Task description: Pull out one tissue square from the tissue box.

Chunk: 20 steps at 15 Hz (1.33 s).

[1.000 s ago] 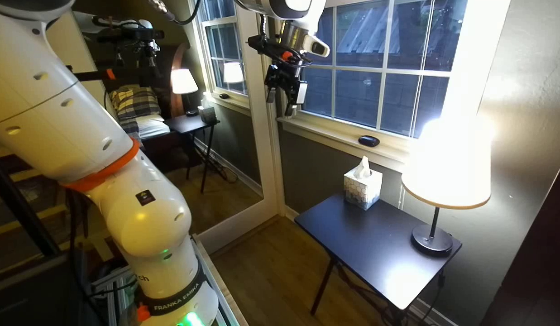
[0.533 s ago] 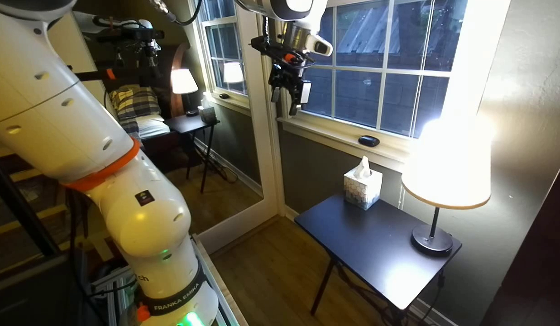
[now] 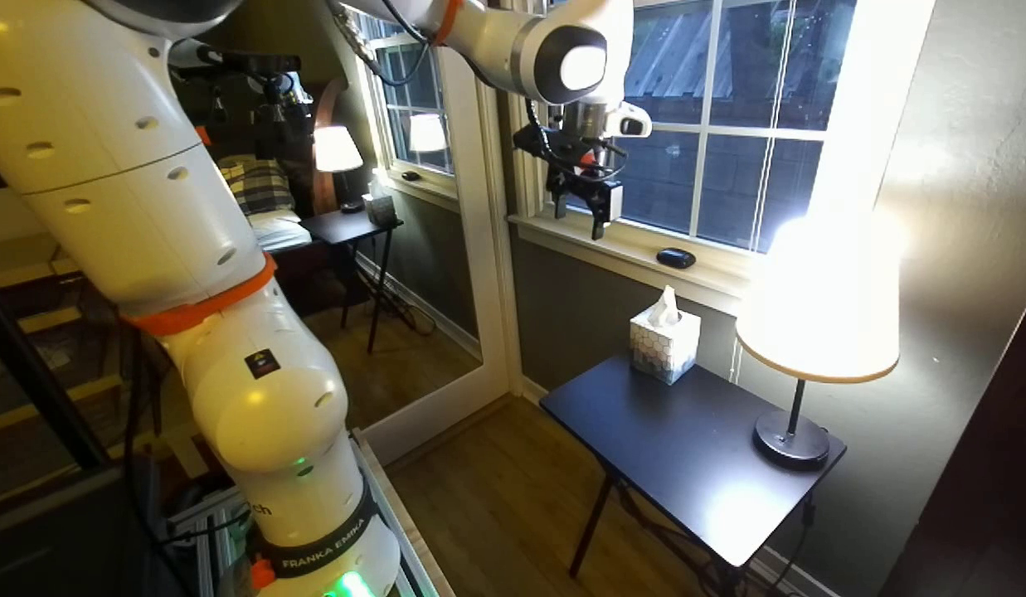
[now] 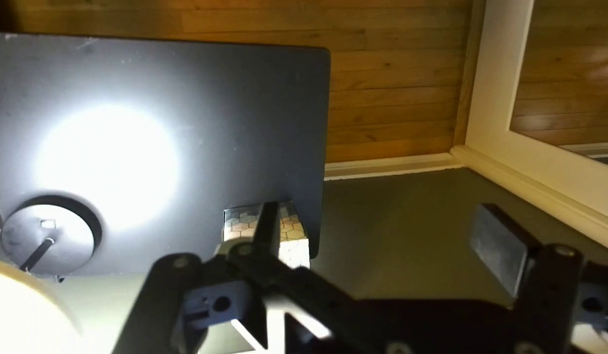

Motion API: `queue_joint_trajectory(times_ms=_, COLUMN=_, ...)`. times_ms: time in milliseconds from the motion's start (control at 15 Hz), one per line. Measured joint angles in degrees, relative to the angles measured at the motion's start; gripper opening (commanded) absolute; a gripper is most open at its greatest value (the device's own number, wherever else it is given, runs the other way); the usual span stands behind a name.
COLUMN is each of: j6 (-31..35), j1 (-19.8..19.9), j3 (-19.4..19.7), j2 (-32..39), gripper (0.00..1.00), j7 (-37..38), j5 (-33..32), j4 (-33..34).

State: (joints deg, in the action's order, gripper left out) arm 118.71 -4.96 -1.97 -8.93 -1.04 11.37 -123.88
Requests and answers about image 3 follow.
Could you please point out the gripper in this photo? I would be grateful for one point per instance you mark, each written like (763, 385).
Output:
(587, 174)

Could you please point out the patterned tissue box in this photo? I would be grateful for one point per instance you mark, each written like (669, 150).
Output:
(663, 348)

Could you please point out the table lamp with white shade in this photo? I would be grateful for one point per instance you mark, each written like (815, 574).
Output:
(819, 307)

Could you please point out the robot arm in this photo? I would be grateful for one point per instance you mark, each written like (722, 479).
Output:
(131, 207)

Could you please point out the small black oval object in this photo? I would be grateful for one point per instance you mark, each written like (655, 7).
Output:
(676, 258)

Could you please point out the white tissue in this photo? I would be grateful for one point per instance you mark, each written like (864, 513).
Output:
(665, 308)

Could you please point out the window with white frame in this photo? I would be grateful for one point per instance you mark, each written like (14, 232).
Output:
(728, 124)

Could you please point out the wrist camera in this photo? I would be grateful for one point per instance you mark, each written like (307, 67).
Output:
(531, 141)

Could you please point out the white framed mirror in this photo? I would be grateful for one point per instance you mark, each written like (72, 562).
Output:
(430, 274)

